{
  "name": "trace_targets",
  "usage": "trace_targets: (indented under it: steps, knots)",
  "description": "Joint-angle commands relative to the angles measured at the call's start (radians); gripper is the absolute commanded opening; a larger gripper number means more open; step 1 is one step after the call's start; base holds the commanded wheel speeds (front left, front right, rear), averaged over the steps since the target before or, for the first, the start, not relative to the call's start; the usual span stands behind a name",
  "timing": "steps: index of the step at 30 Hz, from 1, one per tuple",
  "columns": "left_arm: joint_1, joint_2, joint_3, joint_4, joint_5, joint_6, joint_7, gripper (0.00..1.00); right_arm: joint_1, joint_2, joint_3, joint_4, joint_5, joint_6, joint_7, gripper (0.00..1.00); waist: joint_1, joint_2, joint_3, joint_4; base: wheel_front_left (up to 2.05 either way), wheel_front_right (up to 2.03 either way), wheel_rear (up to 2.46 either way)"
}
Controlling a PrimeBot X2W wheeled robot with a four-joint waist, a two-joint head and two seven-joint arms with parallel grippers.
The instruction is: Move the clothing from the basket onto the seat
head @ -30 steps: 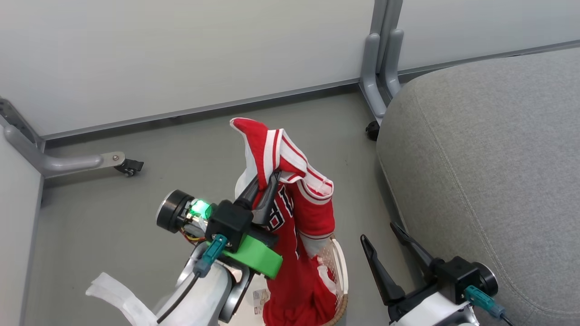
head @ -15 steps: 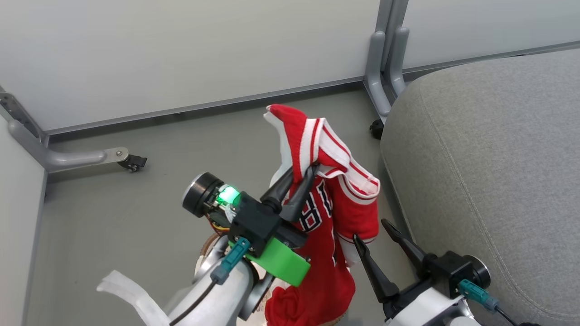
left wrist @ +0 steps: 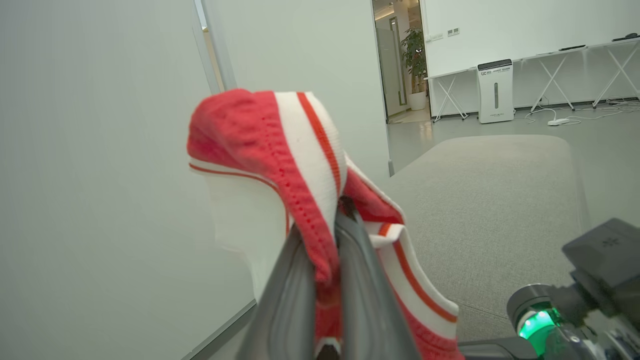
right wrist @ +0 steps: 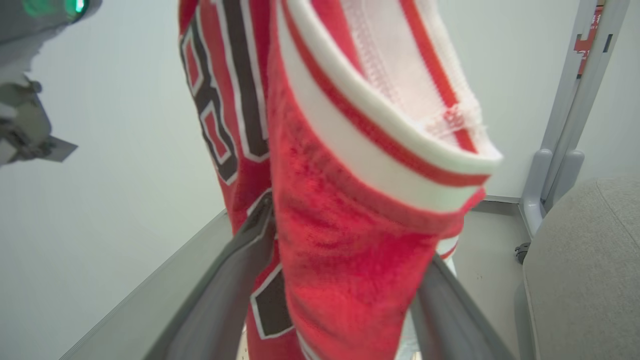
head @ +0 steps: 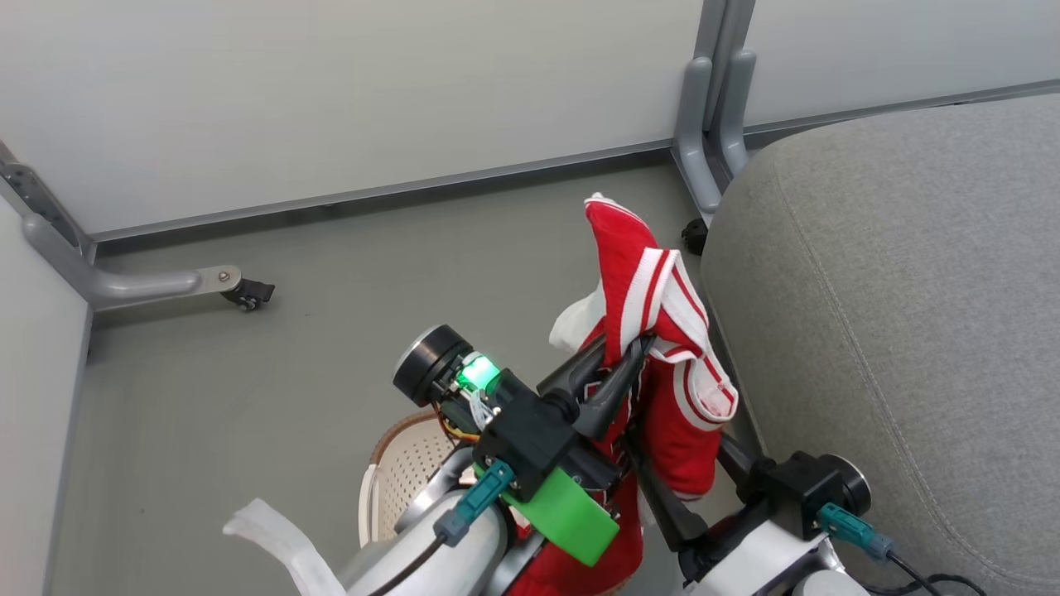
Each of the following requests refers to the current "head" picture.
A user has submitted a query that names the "black right gripper white band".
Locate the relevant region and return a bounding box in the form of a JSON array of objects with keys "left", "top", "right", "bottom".
[{"left": 623, "top": 430, "right": 872, "bottom": 596}]

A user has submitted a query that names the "beige plastic laundry basket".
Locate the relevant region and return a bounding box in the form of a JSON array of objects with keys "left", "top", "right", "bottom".
[{"left": 358, "top": 409, "right": 481, "bottom": 549}]

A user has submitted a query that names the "black cable teal plug right arm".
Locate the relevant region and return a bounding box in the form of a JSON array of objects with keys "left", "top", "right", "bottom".
[{"left": 816, "top": 502, "right": 988, "bottom": 596}]

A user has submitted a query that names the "grey partition leg with foot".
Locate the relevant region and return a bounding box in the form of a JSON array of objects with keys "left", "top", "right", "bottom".
[{"left": 0, "top": 141, "right": 243, "bottom": 313}]

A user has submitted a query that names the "red white striped garment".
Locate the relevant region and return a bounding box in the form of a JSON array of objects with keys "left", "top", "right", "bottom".
[{"left": 505, "top": 194, "right": 740, "bottom": 596}]

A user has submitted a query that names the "grey fabric sofa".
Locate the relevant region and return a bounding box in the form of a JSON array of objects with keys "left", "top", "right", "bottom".
[{"left": 700, "top": 91, "right": 1060, "bottom": 596}]

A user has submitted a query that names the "grey partition corner post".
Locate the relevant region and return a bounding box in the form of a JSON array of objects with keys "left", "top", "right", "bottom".
[{"left": 672, "top": 0, "right": 758, "bottom": 224}]

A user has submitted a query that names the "white fabric strip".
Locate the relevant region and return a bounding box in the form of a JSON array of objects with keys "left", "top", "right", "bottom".
[{"left": 222, "top": 497, "right": 347, "bottom": 596}]

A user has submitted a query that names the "bright green camera mount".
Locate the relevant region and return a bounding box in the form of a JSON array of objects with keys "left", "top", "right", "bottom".
[{"left": 474, "top": 464, "right": 620, "bottom": 569}]

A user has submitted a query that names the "black caster wheel with bracket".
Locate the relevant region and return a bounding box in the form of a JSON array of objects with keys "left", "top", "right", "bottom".
[{"left": 220, "top": 279, "right": 276, "bottom": 312}]

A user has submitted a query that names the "black cable teal plug left arm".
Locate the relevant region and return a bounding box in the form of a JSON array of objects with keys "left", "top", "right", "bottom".
[{"left": 364, "top": 459, "right": 517, "bottom": 596}]

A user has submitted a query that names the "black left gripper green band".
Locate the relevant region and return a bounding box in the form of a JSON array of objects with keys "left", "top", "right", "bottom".
[{"left": 393, "top": 324, "right": 657, "bottom": 507}]

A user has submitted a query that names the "black cable teal plug arm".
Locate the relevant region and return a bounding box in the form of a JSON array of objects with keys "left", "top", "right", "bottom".
[
  {"left": 364, "top": 459, "right": 517, "bottom": 596},
  {"left": 816, "top": 502, "right": 988, "bottom": 596}
]

